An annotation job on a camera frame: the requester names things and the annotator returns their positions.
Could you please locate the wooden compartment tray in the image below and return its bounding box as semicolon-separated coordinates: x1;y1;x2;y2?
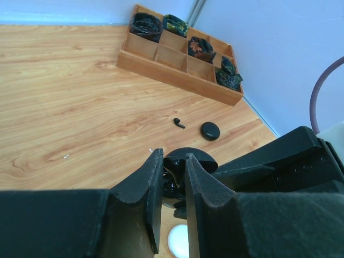
116;3;245;107

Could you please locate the blue green rolled item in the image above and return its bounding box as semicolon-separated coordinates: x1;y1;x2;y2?
216;56;243;91

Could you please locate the black earbud near white case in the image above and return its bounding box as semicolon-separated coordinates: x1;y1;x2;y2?
173;118;185;129

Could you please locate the green black rolled item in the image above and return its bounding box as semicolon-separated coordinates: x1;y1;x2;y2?
163;15;189;38

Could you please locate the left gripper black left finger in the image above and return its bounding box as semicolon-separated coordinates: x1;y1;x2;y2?
1;149;163;257

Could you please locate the dark red rolled item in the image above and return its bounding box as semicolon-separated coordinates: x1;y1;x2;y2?
188;36;216;64

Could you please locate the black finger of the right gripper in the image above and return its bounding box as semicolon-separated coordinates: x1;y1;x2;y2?
212;126;343;192

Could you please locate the black round charging case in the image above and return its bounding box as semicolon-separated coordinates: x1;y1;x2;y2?
200;121;220;141
162;147;218;219

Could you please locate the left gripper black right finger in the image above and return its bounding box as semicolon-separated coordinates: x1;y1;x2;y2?
184;154;343;257

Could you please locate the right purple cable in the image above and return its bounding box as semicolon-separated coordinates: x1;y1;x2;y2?
309;55;344;134

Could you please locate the black rolled item far left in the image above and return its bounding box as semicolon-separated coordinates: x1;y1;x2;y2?
130;12;163;43

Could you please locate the white round charging case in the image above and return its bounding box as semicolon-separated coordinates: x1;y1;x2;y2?
167;224;189;258

